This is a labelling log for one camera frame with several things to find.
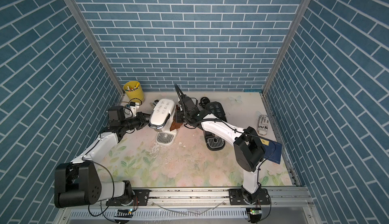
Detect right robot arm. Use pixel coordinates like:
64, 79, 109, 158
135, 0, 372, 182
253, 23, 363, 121
175, 106, 266, 204

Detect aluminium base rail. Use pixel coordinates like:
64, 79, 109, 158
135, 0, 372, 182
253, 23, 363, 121
54, 186, 321, 224

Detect white coffee machine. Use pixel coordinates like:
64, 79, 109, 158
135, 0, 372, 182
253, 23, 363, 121
149, 98, 178, 147

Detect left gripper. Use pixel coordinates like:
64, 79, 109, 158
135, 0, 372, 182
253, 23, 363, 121
121, 112, 155, 131

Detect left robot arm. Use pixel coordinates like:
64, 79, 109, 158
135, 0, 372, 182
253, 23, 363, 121
54, 106, 150, 208

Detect brown cloth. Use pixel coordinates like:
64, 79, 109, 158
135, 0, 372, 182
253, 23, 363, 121
170, 113, 182, 131

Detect right metal corner post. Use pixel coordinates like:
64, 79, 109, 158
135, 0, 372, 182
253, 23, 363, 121
262, 0, 311, 96

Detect blue book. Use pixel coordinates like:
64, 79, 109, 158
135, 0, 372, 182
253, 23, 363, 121
260, 139, 282, 164

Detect black coffee machine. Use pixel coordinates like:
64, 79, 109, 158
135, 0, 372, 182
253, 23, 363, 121
203, 101, 228, 151

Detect yellow pen cup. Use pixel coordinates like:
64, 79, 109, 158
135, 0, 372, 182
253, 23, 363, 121
123, 81, 144, 103

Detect metal corner post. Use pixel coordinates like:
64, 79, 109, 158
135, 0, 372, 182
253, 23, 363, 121
262, 0, 311, 96
64, 0, 125, 96

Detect left metal corner post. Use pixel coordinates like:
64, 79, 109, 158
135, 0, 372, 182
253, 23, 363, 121
64, 0, 125, 96

